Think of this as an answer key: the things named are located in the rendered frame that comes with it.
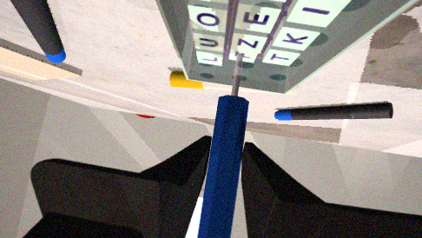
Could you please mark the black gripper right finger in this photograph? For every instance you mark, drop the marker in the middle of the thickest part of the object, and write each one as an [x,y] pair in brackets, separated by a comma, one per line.
[277,206]

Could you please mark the keyboard with white letter keys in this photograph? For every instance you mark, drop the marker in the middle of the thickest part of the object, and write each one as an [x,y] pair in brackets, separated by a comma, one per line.
[275,45]

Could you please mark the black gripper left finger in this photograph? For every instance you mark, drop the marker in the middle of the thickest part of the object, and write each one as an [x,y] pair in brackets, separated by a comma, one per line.
[159,202]

